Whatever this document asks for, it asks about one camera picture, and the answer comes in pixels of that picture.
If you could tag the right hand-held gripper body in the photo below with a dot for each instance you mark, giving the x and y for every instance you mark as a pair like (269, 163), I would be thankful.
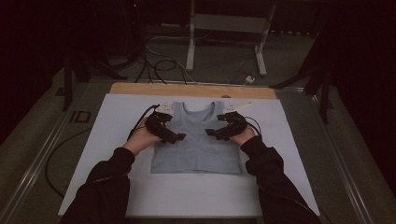
(238, 124)

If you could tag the person's left hand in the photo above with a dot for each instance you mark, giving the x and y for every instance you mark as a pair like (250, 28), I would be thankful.
(140, 138)

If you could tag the white board table cover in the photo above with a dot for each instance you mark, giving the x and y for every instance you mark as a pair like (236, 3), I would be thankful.
(109, 124)

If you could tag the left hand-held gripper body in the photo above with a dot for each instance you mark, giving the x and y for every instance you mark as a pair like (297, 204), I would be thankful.
(155, 124)

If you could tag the black tripod stand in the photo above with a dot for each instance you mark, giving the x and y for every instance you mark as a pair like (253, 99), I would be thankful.
(67, 87)
(325, 99)

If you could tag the light grey tank top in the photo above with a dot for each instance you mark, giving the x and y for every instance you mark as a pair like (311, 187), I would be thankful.
(196, 155)

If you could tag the aluminium floor rail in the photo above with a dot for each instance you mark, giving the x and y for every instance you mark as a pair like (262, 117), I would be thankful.
(39, 155)
(334, 155)

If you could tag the grey metal frame stand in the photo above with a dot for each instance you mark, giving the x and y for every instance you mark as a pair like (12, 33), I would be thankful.
(230, 23)

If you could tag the person's right hand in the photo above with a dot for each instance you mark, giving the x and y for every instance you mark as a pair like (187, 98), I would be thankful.
(246, 137)

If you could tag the white plug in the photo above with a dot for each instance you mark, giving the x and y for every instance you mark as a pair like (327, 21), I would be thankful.
(250, 79)

